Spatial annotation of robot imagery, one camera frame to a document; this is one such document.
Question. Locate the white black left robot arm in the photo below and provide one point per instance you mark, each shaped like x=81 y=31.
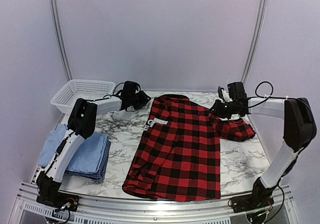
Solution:
x=81 y=125

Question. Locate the aluminium front frame rail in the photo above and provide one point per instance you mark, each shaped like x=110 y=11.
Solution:
x=106 y=210

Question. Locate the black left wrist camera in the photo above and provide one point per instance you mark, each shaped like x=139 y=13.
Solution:
x=130 y=88

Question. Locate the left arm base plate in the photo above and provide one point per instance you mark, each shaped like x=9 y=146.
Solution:
x=58 y=200

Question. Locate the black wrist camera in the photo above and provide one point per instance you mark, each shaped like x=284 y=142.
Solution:
x=130 y=88
x=235 y=91

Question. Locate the red black plaid shirt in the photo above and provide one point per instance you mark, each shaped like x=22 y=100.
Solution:
x=178 y=156

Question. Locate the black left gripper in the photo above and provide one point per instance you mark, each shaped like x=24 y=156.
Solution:
x=144 y=100

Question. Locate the right aluminium corner post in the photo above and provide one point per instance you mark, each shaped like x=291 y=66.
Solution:
x=262 y=7

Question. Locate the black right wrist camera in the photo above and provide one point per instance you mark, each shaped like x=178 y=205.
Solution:
x=235 y=91

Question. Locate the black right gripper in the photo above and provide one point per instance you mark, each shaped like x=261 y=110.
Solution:
x=216 y=111

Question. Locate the blue checked folded shirt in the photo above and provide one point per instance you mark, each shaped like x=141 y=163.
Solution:
x=90 y=161

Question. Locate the light blue folded shirt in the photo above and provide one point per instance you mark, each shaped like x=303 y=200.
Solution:
x=55 y=138

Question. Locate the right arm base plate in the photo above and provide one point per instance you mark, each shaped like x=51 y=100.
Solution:
x=244 y=203

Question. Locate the white plastic laundry basket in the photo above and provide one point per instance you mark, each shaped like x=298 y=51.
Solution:
x=74 y=89

